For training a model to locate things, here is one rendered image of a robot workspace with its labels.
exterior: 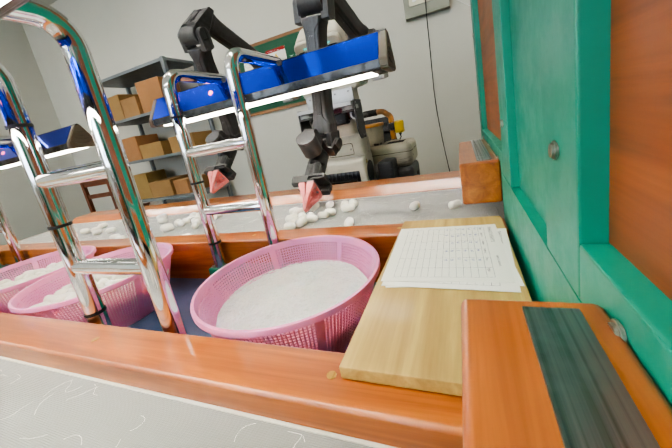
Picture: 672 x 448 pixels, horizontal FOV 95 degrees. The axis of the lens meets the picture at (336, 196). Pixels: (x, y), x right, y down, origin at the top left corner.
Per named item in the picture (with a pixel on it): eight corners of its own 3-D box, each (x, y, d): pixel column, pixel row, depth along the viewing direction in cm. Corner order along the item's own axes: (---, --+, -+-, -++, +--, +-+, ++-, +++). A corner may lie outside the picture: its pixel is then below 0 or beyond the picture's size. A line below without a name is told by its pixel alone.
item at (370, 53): (175, 126, 86) (167, 99, 85) (397, 70, 62) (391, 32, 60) (149, 128, 79) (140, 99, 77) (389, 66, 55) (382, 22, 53)
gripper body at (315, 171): (323, 177, 82) (328, 157, 87) (290, 181, 86) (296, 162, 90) (332, 192, 87) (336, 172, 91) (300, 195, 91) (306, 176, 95)
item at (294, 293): (277, 282, 61) (270, 256, 60) (388, 285, 52) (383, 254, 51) (188, 371, 41) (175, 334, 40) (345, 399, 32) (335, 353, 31)
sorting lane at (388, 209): (71, 228, 149) (70, 224, 148) (489, 193, 78) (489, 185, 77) (-14, 256, 122) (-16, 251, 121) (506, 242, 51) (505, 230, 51)
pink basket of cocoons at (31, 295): (102, 288, 78) (88, 254, 75) (205, 270, 76) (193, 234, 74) (-15, 371, 52) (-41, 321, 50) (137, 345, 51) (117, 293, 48)
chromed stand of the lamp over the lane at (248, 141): (262, 248, 84) (218, 77, 74) (329, 246, 76) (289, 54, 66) (213, 285, 67) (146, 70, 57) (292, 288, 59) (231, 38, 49)
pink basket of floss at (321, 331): (211, 316, 55) (196, 267, 53) (346, 267, 63) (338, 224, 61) (207, 451, 30) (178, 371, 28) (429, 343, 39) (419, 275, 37)
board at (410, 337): (404, 227, 54) (404, 220, 54) (501, 222, 48) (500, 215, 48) (340, 379, 25) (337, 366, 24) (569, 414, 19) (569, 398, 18)
